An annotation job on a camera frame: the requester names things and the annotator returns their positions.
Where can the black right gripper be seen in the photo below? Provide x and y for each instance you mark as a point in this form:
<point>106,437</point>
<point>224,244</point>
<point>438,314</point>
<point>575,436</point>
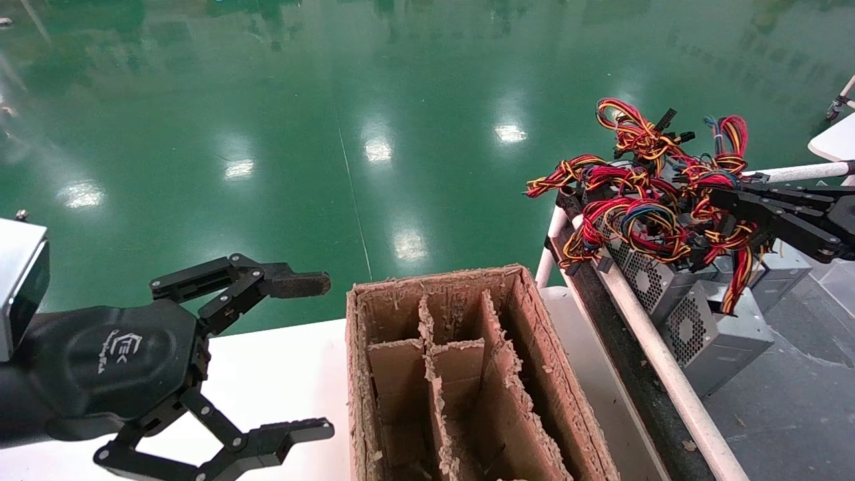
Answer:
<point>847,230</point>

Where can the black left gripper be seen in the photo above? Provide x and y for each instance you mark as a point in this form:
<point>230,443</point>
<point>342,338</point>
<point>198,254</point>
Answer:
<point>100,367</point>

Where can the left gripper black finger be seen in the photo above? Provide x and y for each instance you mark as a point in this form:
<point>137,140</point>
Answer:
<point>294,284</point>

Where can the white pipe with black cap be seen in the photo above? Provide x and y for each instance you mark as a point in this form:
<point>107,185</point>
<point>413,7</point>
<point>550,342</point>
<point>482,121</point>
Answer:
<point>801,172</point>

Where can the grey power supply unit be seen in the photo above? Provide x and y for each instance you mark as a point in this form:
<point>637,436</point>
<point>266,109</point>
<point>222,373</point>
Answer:
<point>721,270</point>
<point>788,277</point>

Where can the white background table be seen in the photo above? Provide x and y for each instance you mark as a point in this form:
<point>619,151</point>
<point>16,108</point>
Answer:
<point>835,140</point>

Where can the white rod with black clamp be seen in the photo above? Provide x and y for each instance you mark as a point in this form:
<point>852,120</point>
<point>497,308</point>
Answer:
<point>838,103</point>

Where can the grey power supply with grille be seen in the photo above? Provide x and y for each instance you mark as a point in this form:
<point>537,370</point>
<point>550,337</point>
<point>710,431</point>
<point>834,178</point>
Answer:
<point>644,280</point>

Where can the worn cardboard box with dividers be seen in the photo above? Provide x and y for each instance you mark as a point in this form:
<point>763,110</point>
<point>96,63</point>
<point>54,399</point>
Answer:
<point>461,387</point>

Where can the long white rail pipe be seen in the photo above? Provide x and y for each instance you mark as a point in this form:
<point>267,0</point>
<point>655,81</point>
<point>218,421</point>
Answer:
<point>668,374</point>

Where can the short white rail pipe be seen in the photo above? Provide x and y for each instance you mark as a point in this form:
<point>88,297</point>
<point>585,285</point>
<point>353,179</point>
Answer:
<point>551,247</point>

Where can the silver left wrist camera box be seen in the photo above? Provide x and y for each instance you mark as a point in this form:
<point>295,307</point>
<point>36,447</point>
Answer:
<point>20,287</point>

